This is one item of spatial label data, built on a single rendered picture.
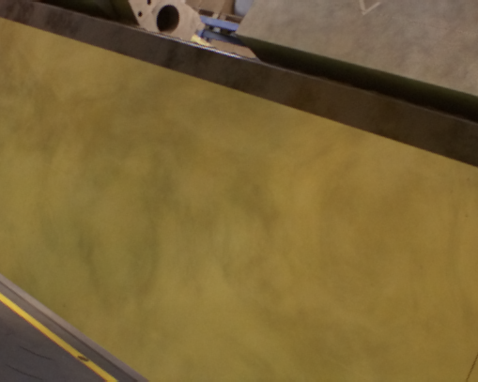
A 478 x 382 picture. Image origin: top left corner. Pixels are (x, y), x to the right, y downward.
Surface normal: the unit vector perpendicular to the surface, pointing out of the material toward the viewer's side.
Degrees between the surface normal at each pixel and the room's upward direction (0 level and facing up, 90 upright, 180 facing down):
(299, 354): 90
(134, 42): 90
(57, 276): 91
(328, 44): 80
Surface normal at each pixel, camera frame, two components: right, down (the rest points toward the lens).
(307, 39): -0.51, -0.40
